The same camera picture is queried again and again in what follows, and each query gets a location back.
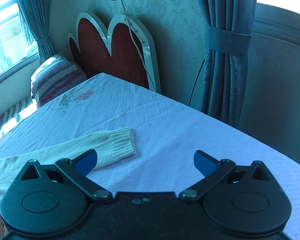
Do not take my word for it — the cream knit sweater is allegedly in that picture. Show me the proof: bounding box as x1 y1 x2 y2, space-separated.
0 127 136 202

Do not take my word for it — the bedroom window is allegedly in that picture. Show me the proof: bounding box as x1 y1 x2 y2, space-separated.
0 0 38 77

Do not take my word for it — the floral white bed sheet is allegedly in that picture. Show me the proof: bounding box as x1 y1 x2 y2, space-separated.
0 74 300 239

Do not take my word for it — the striped mattress sheet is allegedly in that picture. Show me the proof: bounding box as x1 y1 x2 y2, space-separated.
0 96 36 135

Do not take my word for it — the striped folded quilt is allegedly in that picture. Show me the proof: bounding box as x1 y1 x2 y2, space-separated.
31 54 87 107

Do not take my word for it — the red heart-shaped headboard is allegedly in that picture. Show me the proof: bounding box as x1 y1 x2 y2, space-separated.
68 12 161 93

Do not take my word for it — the teal tied curtain right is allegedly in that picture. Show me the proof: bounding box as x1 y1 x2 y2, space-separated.
198 0 257 128

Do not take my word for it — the teal curtain by headboard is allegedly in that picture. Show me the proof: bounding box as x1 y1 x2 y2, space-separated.
17 0 55 62

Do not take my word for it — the black cable on wall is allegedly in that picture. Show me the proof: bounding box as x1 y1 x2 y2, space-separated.
188 57 207 107

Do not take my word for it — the white charging cable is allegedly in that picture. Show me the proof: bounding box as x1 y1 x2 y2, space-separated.
112 0 157 93

